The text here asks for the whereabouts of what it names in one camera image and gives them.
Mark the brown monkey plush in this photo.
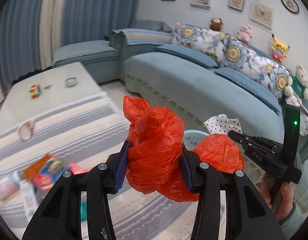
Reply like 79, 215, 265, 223
210, 17, 223, 31

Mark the white teddy bear plush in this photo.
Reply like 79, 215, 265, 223
284, 64, 308, 101

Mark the orange snack wrapper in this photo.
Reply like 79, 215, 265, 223
23, 153, 51, 181

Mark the butterfly framed picture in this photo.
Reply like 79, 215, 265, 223
250, 2, 274, 29

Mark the orange plastic trash bag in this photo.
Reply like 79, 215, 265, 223
123, 96, 244, 202

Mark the striped knit table cloth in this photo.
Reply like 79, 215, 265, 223
0, 92, 197, 239

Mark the pink plastic packet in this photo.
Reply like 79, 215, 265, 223
68, 163, 89, 174

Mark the yellow pikachu plush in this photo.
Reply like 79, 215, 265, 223
271, 34, 290, 63

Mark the colourful rubik cube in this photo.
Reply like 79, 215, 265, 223
29, 83, 42, 99

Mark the polka dot cloth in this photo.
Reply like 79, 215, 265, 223
203, 114, 242, 135

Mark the white pink milk bottle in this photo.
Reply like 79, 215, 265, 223
0, 171, 22, 201

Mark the red white tape roll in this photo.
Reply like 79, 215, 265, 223
17, 120, 35, 141

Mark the right hand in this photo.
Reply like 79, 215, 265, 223
260, 172, 294, 222

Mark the pink pig plush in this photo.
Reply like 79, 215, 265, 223
237, 25, 253, 43

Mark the red blue playing card box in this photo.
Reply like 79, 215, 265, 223
33, 156, 70, 193

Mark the small framed picture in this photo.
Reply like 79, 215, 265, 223
228, 0, 245, 11

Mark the floral long pillow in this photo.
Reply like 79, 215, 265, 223
172, 23, 291, 100

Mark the light blue laundry basket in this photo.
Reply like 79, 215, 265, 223
183, 130, 209, 150

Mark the teal right sleeve forearm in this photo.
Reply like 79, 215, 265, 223
279, 203, 305, 239

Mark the blue fabric sofa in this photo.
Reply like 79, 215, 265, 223
53, 28, 285, 142

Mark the blue window curtain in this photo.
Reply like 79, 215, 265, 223
0, 0, 139, 86

